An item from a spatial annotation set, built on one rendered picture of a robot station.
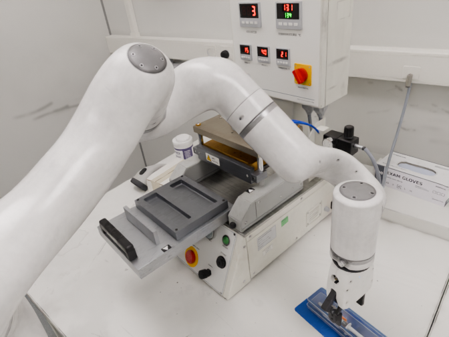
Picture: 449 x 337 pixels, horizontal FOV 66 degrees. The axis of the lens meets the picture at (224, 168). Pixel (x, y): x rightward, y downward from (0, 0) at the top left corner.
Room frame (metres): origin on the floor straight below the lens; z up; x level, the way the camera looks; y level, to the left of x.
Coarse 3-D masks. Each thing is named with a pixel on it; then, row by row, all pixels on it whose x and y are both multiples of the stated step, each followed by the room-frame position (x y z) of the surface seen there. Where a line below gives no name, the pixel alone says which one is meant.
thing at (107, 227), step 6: (102, 222) 0.68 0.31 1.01; (108, 222) 0.68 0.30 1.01; (102, 228) 0.68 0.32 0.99; (108, 228) 0.66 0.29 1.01; (114, 228) 0.65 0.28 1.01; (108, 234) 0.65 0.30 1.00; (114, 234) 0.63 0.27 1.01; (120, 234) 0.63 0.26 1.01; (114, 240) 0.62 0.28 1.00; (120, 240) 0.61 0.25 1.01; (126, 240) 0.60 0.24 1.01; (120, 246) 0.60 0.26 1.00; (126, 246) 0.58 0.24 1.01; (132, 246) 0.59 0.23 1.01; (126, 252) 0.58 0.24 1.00; (132, 252) 0.58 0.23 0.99; (132, 258) 0.58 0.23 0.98
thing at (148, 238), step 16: (128, 208) 0.73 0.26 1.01; (112, 224) 0.72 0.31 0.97; (128, 224) 0.71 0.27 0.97; (144, 224) 0.65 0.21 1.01; (208, 224) 0.67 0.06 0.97; (112, 240) 0.66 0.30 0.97; (128, 240) 0.65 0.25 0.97; (144, 240) 0.64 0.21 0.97; (160, 240) 0.63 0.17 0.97; (176, 240) 0.63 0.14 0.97; (192, 240) 0.64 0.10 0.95; (144, 256) 0.59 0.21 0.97; (160, 256) 0.58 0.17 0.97; (144, 272) 0.56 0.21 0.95
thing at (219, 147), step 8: (208, 144) 0.93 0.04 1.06; (216, 144) 0.92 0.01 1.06; (224, 144) 0.91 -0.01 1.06; (224, 152) 0.86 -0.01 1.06; (232, 152) 0.86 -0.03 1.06; (240, 152) 0.85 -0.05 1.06; (240, 160) 0.81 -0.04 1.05; (248, 160) 0.80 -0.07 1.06; (256, 160) 0.79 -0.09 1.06; (264, 160) 0.81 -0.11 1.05; (256, 168) 0.79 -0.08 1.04; (264, 168) 0.81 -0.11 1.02
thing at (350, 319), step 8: (320, 288) 0.58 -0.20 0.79; (312, 296) 0.56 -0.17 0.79; (320, 296) 0.55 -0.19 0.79; (320, 304) 0.53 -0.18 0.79; (336, 304) 0.53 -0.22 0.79; (344, 312) 0.50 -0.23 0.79; (352, 312) 0.50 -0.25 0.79; (344, 320) 0.48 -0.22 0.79; (352, 320) 0.48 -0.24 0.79; (360, 320) 0.48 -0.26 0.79; (344, 328) 0.46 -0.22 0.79; (352, 328) 0.46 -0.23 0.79; (360, 328) 0.46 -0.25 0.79; (368, 328) 0.46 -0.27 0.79; (360, 336) 0.44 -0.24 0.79; (368, 336) 0.44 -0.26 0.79; (376, 336) 0.43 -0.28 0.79; (384, 336) 0.43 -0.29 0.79
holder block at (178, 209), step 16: (160, 192) 0.80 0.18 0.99; (176, 192) 0.79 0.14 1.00; (192, 192) 0.81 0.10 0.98; (208, 192) 0.77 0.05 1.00; (144, 208) 0.74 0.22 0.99; (160, 208) 0.75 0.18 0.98; (176, 208) 0.73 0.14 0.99; (192, 208) 0.71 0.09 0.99; (208, 208) 0.70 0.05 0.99; (224, 208) 0.72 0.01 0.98; (160, 224) 0.68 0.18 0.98; (176, 224) 0.67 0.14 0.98; (192, 224) 0.65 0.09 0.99
